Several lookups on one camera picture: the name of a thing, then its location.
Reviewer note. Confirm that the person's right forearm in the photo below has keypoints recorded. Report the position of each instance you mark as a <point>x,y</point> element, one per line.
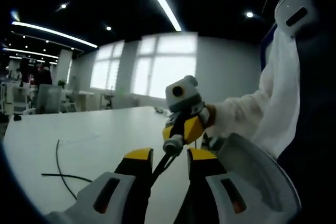
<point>236,113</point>

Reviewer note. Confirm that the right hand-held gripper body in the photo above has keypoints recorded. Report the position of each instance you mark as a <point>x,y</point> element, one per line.
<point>183,95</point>

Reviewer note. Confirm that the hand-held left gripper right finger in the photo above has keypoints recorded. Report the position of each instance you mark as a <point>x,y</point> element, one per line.
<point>207,197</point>

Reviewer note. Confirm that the white table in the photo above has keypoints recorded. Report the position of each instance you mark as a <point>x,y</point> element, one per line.
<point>105,129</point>

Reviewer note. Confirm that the green plant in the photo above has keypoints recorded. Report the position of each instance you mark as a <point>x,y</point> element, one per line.
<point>62,83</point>

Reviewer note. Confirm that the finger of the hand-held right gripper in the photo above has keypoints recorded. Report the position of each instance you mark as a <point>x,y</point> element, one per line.
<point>167,132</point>
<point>193,129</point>

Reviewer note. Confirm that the small black object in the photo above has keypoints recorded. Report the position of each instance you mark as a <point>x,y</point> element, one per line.
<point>17,117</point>

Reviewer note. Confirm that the person's body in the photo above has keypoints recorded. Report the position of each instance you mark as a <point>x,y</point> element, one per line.
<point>309,103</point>

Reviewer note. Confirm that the white worn shoulder device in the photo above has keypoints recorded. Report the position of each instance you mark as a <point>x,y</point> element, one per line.
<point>291,11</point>

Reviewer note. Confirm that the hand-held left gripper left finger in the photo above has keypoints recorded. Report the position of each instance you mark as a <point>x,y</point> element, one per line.
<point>110,192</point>

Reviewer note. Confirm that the grey office chair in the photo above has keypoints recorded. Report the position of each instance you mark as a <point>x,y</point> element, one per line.
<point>50,98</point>

